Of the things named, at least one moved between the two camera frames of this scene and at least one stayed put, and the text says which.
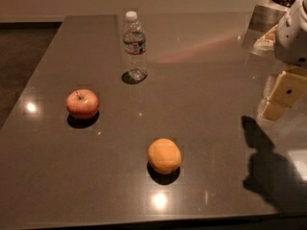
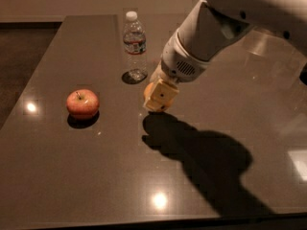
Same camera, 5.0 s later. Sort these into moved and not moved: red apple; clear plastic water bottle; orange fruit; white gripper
Moved: white gripper; orange fruit
Not moved: clear plastic water bottle; red apple
